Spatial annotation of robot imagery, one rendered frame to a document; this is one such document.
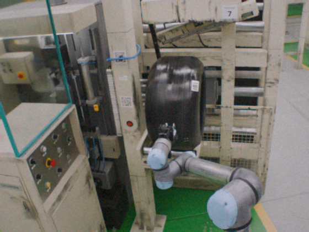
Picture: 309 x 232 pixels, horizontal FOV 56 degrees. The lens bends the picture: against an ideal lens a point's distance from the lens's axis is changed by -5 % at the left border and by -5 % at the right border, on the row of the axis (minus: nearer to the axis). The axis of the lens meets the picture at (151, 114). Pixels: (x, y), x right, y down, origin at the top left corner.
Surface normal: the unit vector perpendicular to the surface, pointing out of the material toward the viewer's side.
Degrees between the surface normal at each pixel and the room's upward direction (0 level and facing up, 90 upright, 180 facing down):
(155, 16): 90
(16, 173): 90
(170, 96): 57
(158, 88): 48
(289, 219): 0
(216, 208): 83
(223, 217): 83
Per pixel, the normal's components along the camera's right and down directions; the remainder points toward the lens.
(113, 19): -0.25, 0.48
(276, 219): -0.09, -0.87
